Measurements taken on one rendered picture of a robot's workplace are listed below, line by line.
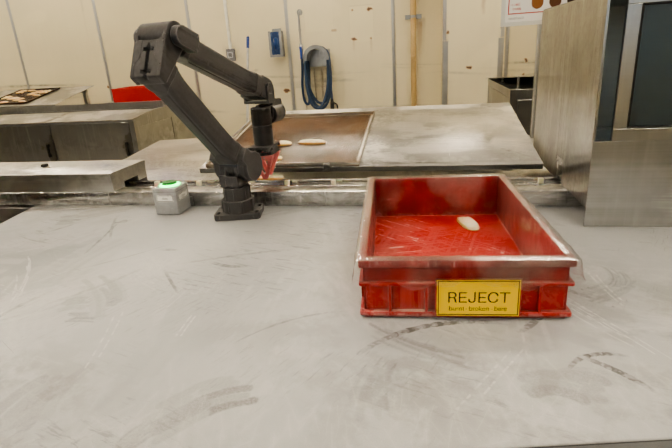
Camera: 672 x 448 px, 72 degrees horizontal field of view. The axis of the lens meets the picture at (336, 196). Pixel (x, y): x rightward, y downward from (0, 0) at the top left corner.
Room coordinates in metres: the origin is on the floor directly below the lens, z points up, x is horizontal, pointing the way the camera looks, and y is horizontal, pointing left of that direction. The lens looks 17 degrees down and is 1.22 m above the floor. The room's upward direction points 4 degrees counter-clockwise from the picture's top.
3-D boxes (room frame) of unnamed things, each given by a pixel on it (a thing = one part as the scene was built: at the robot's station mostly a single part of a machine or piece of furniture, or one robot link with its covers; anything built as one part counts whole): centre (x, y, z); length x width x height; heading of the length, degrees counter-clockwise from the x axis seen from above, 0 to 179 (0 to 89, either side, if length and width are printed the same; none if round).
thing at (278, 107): (1.36, 0.19, 1.09); 0.11 x 0.09 x 0.12; 158
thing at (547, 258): (0.84, -0.21, 0.87); 0.49 x 0.34 x 0.10; 173
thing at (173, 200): (1.24, 0.46, 0.84); 0.08 x 0.08 x 0.11; 79
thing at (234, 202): (1.17, 0.26, 0.86); 0.12 x 0.09 x 0.08; 90
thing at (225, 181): (1.19, 0.26, 0.94); 0.09 x 0.05 x 0.10; 158
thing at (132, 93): (4.76, 1.85, 0.93); 0.51 x 0.36 x 0.13; 83
